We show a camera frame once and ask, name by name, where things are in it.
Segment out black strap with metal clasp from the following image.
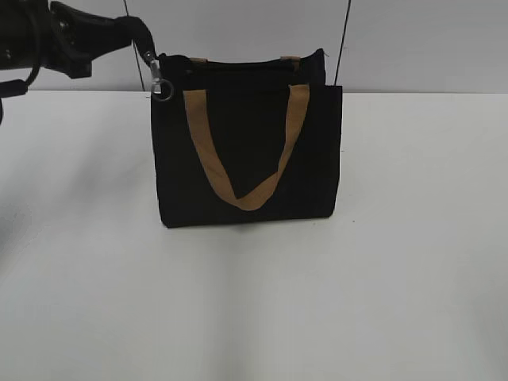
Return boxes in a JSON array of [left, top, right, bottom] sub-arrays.
[[134, 23, 175, 102]]

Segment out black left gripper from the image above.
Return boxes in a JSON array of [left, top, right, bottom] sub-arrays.
[[42, 1, 152, 78]]

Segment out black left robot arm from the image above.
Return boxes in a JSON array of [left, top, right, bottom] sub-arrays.
[[1, 1, 157, 99]]

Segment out black tote bag tan handles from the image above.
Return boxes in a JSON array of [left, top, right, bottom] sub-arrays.
[[151, 49, 343, 228]]

